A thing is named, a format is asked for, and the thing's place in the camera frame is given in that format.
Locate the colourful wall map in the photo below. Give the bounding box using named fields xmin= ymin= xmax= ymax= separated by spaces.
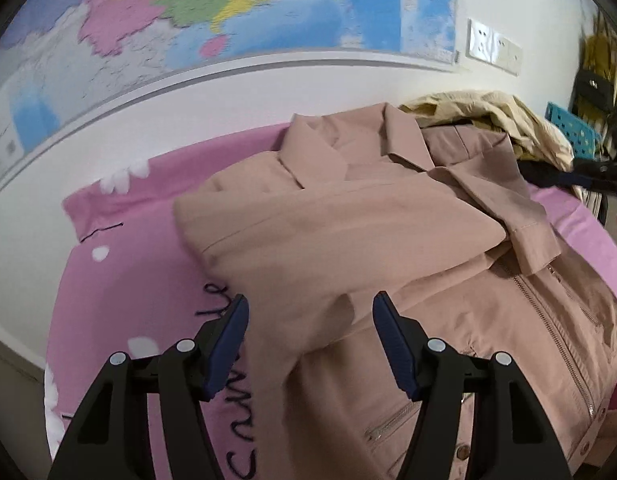
xmin=0 ymin=0 xmax=456 ymax=184

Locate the mustard yellow garment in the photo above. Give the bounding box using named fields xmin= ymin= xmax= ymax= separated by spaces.
xmin=579 ymin=34 xmax=615 ymax=113

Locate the teal perforated basket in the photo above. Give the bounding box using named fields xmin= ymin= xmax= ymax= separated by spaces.
xmin=545 ymin=102 xmax=601 ymax=160

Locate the white wall socket panel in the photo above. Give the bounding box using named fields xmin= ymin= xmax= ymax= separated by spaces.
xmin=466 ymin=18 xmax=523 ymax=76

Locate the dusty pink jacket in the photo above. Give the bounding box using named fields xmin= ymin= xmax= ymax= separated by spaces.
xmin=174 ymin=104 xmax=617 ymax=479

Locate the cream beige garment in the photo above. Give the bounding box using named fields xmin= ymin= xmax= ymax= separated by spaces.
xmin=400 ymin=90 xmax=574 ymax=171

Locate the pink bed sheet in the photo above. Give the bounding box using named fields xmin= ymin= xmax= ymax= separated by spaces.
xmin=45 ymin=124 xmax=617 ymax=479

